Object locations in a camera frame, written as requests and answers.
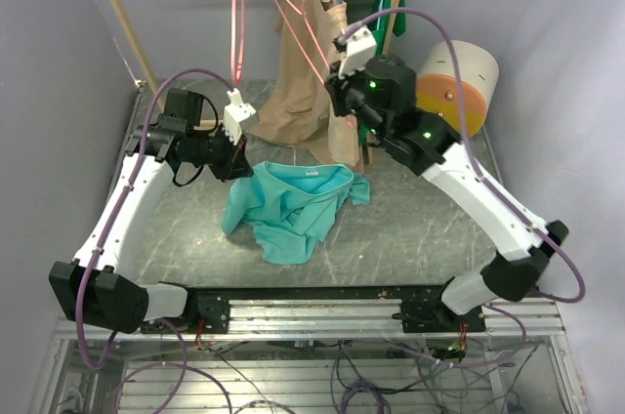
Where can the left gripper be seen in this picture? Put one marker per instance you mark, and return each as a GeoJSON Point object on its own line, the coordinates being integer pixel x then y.
{"type": "Point", "coordinates": [236, 164]}

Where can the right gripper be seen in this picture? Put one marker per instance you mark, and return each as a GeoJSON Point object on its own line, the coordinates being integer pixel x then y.
{"type": "Point", "coordinates": [336, 87]}

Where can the teal t shirt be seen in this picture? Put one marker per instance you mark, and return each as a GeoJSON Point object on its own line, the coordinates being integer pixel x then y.
{"type": "Point", "coordinates": [292, 208]}

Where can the pink wire hanger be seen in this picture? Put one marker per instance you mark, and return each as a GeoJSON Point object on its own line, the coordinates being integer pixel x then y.
{"type": "Point", "coordinates": [301, 11]}

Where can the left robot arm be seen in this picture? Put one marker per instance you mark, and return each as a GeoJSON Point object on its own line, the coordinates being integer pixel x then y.
{"type": "Point", "coordinates": [97, 287]}

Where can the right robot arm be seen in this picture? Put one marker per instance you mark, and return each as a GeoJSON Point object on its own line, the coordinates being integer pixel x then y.
{"type": "Point", "coordinates": [381, 96]}

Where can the beige hanging shirt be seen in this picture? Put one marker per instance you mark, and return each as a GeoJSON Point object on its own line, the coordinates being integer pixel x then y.
{"type": "Point", "coordinates": [299, 111]}

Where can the pink hanger on rack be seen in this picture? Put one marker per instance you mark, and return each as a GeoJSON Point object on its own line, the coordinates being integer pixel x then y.
{"type": "Point", "coordinates": [237, 40]}

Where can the round drawer cabinet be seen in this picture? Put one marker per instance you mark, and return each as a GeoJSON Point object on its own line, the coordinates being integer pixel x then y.
{"type": "Point", "coordinates": [436, 90]}

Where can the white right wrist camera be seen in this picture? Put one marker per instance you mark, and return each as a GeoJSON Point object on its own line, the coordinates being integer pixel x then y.
{"type": "Point", "coordinates": [355, 51]}

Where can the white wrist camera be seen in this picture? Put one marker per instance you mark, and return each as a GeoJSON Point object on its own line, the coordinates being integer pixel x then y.
{"type": "Point", "coordinates": [238, 115]}
{"type": "Point", "coordinates": [355, 51]}

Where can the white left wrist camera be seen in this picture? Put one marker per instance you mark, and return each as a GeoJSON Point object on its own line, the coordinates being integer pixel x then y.
{"type": "Point", "coordinates": [238, 115]}

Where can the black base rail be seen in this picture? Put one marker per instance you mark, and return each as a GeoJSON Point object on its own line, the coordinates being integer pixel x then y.
{"type": "Point", "coordinates": [403, 309]}

